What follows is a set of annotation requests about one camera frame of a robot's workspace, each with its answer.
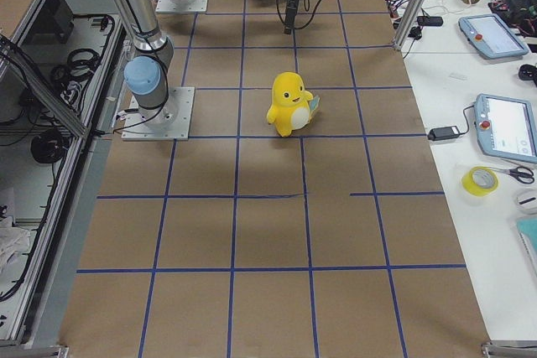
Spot aluminium side frame rail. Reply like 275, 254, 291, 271
1, 0, 125, 355

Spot yellow plush dinosaur toy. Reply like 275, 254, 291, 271
266, 72, 320, 137

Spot blue teach pendant upper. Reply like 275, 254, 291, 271
458, 14, 529, 60

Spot black charger on table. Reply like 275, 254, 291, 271
427, 126, 461, 142

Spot blue teach pendant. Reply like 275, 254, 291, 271
458, 14, 529, 60
474, 94, 536, 163

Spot blue teach pendant lower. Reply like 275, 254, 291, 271
474, 94, 536, 163

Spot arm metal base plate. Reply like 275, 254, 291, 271
121, 87, 195, 141
156, 0, 208, 14

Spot black scissors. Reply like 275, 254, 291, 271
489, 165, 535, 184

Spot yellow tape roll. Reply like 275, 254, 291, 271
461, 166, 499, 197

